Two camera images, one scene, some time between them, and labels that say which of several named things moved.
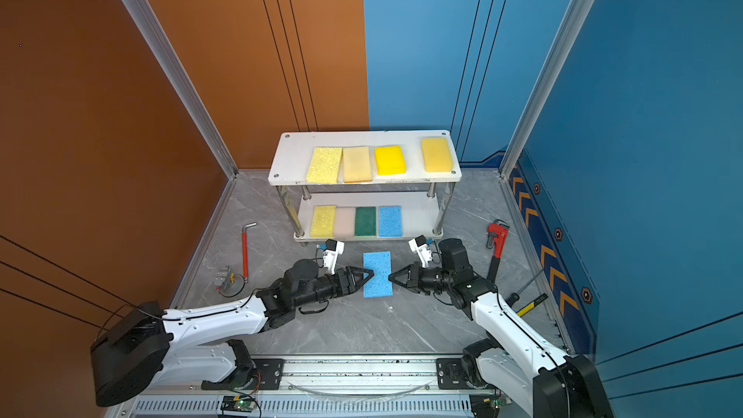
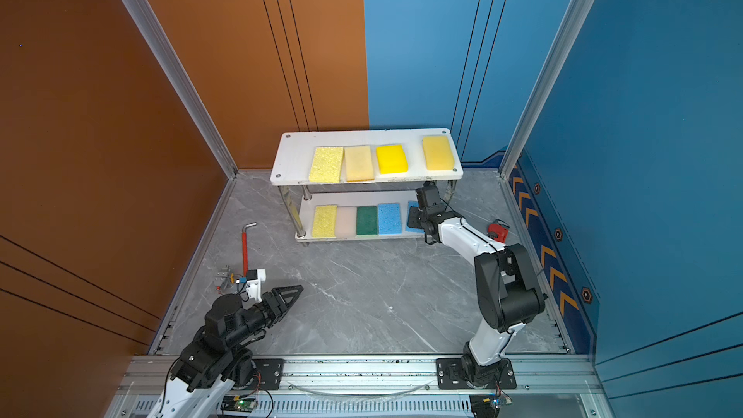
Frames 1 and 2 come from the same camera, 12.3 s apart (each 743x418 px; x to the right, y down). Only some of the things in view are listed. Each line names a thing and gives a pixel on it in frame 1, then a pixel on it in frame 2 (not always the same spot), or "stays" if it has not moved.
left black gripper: x=344 y=279 to x=276 y=305
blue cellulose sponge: x=379 y=284 to x=413 y=203
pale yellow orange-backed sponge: x=356 y=164 stays
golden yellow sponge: x=436 y=155 stays
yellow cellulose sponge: x=323 y=222 stays
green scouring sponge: x=365 y=221 stays
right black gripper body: x=428 y=280 to x=418 y=218
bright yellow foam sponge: x=390 y=160 stays
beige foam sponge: x=344 y=225 stays
